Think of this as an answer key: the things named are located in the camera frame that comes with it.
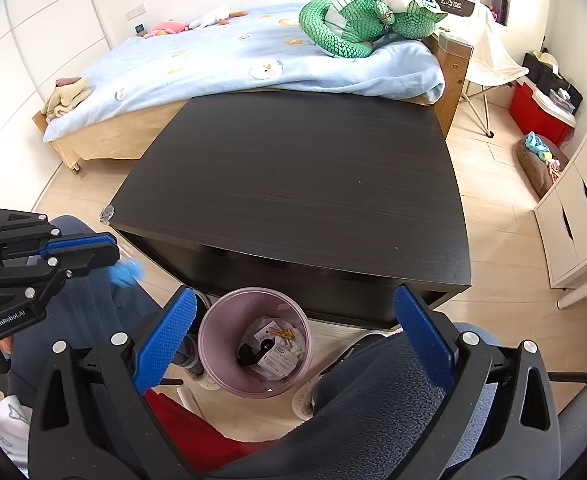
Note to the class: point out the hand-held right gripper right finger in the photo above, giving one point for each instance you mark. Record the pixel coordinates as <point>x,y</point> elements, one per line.
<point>423,340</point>

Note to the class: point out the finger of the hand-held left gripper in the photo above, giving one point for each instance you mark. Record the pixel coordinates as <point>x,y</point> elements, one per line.
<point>73,269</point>
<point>78,246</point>

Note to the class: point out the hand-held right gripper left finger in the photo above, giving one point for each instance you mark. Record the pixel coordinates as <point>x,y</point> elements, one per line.
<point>166,340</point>

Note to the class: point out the blue binder clip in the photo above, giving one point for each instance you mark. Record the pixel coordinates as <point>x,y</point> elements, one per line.
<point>126,272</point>

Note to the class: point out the pink trash bin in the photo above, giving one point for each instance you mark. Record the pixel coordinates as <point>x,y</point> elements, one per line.
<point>218,320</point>

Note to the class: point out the white labelled packet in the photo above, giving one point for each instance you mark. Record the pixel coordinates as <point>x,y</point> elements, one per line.
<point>278,360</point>

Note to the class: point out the person's left leg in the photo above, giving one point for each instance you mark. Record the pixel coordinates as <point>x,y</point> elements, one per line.
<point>88,310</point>

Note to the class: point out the person's leg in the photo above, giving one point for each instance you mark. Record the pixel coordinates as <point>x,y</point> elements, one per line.
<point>88,310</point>
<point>363,400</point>

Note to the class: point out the clear corner protector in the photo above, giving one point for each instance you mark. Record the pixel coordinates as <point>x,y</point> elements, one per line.
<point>108,214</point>
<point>456,42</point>

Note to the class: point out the person's right leg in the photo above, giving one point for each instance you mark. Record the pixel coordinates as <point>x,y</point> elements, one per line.
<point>363,400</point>

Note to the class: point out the red cloth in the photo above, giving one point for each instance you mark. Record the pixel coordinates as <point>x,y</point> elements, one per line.
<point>193,435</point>

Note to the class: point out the white printed cloth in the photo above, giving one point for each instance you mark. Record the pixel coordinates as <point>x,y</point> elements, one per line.
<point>3,430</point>

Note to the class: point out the person's right shoe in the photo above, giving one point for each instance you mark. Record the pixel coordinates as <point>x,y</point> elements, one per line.
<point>306,400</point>

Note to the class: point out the folded beige clothes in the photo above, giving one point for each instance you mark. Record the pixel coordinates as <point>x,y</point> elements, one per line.
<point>65,97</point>

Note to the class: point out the white pole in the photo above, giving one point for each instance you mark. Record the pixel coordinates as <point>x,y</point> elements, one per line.
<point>586,297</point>

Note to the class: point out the grey office chair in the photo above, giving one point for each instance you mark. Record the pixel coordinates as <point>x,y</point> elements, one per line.
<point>583,400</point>

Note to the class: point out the white drawer cabinet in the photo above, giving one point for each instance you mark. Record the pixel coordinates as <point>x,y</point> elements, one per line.
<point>573,230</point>

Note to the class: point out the white wardrobe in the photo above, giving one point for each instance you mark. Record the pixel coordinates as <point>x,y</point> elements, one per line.
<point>33,60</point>

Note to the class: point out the brown cushion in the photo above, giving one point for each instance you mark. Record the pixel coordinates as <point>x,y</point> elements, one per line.
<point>533,170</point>

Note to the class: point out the colourful small toys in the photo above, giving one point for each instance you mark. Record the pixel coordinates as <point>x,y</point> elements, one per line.
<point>554,166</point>

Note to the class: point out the blue toy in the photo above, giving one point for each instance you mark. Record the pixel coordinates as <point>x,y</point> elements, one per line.
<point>536,145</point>

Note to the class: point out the light blue blanket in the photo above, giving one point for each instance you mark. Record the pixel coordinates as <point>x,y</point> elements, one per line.
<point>198,55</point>

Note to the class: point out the pink plush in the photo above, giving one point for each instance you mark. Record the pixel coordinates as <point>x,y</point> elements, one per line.
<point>166,28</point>

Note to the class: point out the red cooler box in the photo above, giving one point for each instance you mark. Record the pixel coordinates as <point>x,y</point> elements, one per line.
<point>533,115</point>

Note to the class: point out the white duck plush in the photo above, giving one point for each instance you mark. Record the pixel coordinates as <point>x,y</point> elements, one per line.
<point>213,17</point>

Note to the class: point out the white folding chair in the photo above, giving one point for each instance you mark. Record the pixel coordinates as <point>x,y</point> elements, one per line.
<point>493,55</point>

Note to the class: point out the cream hat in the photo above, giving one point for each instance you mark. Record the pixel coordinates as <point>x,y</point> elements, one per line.
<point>546,58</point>

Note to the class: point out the green dragon plush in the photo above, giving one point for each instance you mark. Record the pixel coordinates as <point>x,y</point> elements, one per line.
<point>333,35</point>

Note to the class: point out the black paper bag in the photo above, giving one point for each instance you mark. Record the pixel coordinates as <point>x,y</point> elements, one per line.
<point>453,5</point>

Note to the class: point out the dark purple bag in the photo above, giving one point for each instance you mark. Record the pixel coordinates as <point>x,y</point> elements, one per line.
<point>500,10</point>

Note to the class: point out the wooden bed frame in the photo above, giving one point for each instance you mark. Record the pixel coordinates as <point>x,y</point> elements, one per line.
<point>98,145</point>

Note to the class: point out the white wall socket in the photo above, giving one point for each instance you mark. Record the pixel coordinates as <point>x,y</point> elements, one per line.
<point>136,10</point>

